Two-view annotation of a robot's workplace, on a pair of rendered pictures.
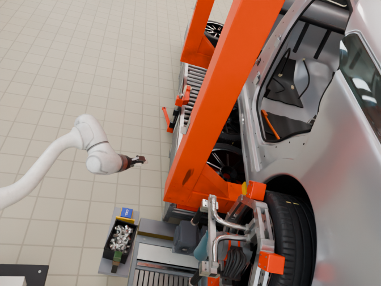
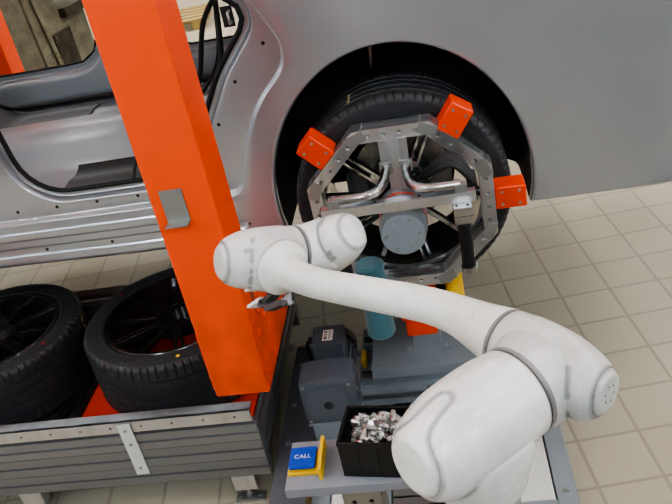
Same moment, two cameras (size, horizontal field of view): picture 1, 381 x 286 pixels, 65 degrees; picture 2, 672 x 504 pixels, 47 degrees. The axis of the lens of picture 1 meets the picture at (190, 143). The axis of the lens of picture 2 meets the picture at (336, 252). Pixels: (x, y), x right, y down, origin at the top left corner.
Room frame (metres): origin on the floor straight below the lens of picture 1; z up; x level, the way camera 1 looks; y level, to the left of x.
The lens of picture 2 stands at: (0.29, 1.52, 1.90)
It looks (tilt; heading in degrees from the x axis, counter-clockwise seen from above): 29 degrees down; 293
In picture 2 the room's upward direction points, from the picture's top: 12 degrees counter-clockwise
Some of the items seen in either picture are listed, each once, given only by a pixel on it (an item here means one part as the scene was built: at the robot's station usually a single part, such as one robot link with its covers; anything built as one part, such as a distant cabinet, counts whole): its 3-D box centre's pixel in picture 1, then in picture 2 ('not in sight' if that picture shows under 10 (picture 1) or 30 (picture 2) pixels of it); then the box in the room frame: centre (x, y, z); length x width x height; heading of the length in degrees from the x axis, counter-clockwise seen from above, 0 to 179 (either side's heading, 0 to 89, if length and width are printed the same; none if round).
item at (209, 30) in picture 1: (215, 37); not in sight; (4.42, 0.25, 0.39); 0.66 x 0.66 x 0.24
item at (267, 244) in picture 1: (241, 249); (403, 206); (0.89, -0.46, 0.85); 0.54 x 0.07 x 0.54; 13
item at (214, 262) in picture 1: (234, 247); (430, 164); (0.77, -0.36, 1.03); 0.19 x 0.18 x 0.11; 103
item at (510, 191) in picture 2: not in sight; (509, 191); (0.59, -0.54, 0.85); 0.09 x 0.08 x 0.07; 13
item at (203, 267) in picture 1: (210, 269); (462, 208); (0.68, -0.30, 0.93); 0.09 x 0.05 x 0.05; 103
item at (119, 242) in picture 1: (120, 240); (382, 439); (0.85, 0.17, 0.51); 0.20 x 0.14 x 0.13; 5
